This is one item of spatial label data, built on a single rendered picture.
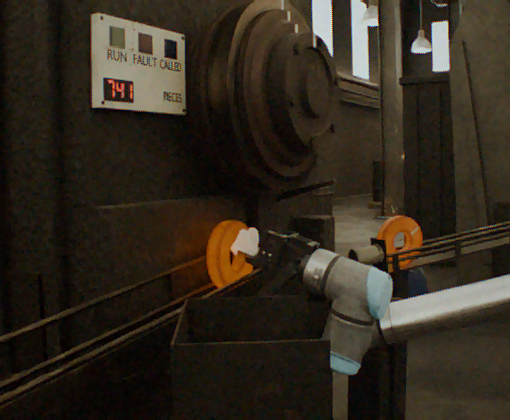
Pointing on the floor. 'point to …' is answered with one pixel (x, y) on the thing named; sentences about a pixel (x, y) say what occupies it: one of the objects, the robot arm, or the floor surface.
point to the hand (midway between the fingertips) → (231, 246)
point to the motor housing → (370, 387)
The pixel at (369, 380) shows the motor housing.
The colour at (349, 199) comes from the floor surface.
